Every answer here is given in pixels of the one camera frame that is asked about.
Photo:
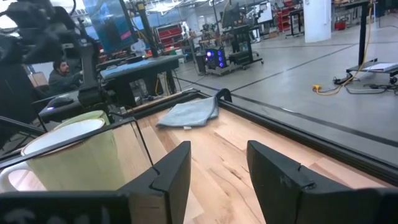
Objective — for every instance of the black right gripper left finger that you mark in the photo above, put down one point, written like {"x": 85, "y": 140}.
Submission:
{"x": 174, "y": 174}

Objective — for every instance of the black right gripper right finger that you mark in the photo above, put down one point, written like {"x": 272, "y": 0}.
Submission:
{"x": 280, "y": 186}

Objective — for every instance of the small green ceramic mug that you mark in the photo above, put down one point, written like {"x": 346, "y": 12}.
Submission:
{"x": 93, "y": 115}

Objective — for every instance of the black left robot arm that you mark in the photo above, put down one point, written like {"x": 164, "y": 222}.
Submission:
{"x": 90, "y": 93}

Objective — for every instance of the red storage shelf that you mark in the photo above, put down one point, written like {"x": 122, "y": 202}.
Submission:
{"x": 169, "y": 34}

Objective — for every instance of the blue-grey folded cloth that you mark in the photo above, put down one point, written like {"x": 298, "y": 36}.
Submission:
{"x": 189, "y": 113}

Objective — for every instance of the black blue-topped table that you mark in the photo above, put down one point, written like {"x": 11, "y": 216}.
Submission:
{"x": 140, "y": 67}

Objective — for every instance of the computer tower purple lights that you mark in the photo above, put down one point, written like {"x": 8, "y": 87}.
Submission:
{"x": 216, "y": 57}

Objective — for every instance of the black equipment cart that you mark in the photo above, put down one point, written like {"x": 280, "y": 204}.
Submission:
{"x": 244, "y": 46}

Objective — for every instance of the person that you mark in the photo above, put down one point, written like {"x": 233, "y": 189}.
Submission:
{"x": 60, "y": 79}

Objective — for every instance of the large dark monitor screen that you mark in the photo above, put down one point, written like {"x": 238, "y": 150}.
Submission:
{"x": 112, "y": 25}

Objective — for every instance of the white square pillar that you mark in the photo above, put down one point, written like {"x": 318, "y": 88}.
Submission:
{"x": 317, "y": 21}

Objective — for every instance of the black pole stand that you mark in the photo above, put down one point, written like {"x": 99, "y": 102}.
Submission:
{"x": 363, "y": 34}

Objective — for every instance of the black table edge rail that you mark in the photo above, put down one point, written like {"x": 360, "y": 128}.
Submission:
{"x": 311, "y": 133}

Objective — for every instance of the black curved bracket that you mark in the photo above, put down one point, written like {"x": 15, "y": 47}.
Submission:
{"x": 224, "y": 95}

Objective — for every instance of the black support post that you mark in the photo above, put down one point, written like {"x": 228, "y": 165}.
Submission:
{"x": 147, "y": 28}

